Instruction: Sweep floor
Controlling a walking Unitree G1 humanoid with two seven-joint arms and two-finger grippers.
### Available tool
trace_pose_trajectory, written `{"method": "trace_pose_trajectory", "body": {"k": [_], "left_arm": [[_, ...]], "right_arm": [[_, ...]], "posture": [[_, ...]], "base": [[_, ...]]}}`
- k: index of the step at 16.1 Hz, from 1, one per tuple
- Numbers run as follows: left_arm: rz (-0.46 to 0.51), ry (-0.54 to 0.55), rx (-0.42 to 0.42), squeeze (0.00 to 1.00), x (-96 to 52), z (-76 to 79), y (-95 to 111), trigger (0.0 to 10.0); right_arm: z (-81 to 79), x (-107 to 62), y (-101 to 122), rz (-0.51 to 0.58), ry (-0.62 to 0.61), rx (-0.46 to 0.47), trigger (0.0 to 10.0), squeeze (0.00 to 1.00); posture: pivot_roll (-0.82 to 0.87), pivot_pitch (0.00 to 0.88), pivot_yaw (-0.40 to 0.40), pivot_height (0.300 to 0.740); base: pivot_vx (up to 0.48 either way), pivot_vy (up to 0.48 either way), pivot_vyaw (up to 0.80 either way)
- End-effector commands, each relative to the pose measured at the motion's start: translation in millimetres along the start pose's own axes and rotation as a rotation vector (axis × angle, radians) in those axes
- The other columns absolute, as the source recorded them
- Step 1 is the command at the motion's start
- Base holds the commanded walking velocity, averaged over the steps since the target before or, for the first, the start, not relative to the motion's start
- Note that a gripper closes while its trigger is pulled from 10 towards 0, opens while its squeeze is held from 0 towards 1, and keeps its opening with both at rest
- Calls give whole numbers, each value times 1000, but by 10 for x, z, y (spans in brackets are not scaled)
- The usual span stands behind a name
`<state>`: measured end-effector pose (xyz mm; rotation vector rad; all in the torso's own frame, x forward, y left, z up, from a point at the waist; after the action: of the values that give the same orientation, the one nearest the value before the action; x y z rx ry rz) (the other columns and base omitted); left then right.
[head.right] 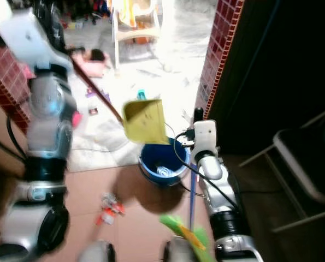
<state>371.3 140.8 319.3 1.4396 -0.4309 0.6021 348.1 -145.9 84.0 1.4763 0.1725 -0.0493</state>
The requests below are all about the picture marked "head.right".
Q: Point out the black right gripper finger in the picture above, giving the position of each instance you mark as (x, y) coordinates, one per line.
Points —
(198, 115)

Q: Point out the blue plastic bucket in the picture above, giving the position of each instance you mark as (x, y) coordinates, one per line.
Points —
(165, 161)

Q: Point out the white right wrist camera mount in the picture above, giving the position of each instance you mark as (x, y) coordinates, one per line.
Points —
(206, 136)

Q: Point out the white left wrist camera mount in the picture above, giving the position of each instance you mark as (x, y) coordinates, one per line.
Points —
(27, 35)

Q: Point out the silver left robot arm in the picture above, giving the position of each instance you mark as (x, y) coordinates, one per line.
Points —
(47, 131)

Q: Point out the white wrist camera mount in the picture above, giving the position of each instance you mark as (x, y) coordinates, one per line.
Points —
(206, 136)
(27, 35)

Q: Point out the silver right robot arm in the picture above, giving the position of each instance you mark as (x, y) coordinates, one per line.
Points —
(225, 202)

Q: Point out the white plastic chair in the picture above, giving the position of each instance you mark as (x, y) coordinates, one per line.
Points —
(136, 33)

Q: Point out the red and white litter wrapper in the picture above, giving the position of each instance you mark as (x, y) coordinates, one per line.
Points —
(111, 207)

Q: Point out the teal bottle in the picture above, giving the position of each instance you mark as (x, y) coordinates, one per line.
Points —
(141, 94)

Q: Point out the orange cloth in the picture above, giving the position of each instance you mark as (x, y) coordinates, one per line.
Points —
(132, 13)

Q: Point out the grey robot foot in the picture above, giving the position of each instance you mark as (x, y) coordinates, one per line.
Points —
(178, 252)

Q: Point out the dark metal rack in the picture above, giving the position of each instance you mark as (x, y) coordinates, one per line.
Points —
(304, 158)

